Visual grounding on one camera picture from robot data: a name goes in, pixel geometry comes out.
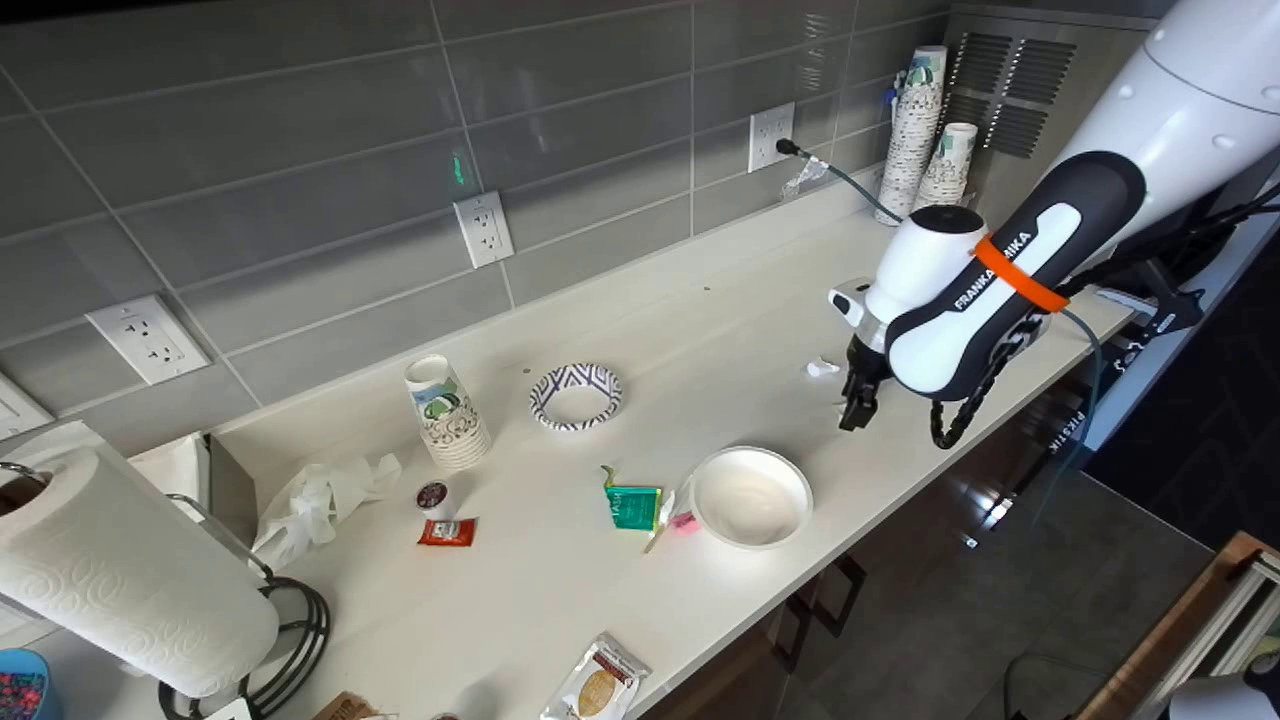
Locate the medium stack of paper cups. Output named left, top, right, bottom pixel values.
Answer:
left=914, top=122, right=980, bottom=212

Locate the drawer handle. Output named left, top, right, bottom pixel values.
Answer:
left=768, top=594, right=813, bottom=674
left=798, top=554, right=868, bottom=639

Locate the green packet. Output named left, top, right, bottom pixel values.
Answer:
left=600, top=465, right=665, bottom=532

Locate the short stack of paper cups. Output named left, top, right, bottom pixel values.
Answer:
left=403, top=354, right=494, bottom=474

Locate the blue container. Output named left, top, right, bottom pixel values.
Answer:
left=0, top=648, right=53, bottom=720

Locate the clear snack packet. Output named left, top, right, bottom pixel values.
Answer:
left=539, top=632, right=653, bottom=720

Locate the white bowl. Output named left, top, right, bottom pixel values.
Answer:
left=688, top=446, right=815, bottom=551

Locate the paper towel roll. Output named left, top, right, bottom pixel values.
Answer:
left=0, top=446, right=281, bottom=699

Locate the white wall socket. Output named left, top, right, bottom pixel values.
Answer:
left=453, top=191, right=516, bottom=270
left=86, top=294, right=212, bottom=386
left=748, top=102, right=797, bottom=174

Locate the white switch plate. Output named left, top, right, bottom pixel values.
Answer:
left=0, top=372, right=56, bottom=442

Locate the grey cable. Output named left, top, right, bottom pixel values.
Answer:
left=775, top=138, right=907, bottom=227

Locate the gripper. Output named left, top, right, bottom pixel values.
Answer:
left=838, top=334, right=894, bottom=433

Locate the clear plastic wrap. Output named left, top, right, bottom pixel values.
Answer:
left=782, top=157, right=832, bottom=200

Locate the steel appliance with vents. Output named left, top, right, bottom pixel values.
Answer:
left=938, top=4, right=1163, bottom=233

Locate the brown packet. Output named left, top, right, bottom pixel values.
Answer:
left=311, top=690, right=378, bottom=720

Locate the coffee pod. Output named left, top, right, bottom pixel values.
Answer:
left=415, top=480, right=460, bottom=521

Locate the white stir stick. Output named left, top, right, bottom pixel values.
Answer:
left=644, top=488, right=681, bottom=555

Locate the crumpled white plastic bag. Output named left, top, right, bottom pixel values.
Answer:
left=249, top=453, right=404, bottom=574

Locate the black wire towel holder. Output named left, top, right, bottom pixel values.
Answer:
left=0, top=460, right=332, bottom=720

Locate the wooden furniture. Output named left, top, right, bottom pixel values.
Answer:
left=1073, top=530, right=1280, bottom=720

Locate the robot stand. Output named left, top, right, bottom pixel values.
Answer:
left=1080, top=180, right=1280, bottom=453

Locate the patterned paper bowl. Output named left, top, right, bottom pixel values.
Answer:
left=528, top=363, right=624, bottom=433

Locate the tall stack of paper cups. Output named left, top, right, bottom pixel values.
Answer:
left=875, top=45, right=949, bottom=227

